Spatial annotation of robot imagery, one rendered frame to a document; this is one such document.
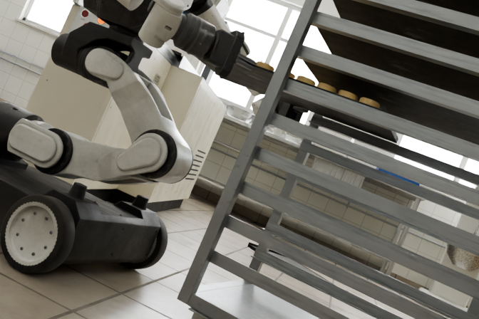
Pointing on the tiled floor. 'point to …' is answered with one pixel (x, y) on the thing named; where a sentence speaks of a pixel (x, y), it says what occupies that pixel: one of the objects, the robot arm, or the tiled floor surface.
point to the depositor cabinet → (194, 92)
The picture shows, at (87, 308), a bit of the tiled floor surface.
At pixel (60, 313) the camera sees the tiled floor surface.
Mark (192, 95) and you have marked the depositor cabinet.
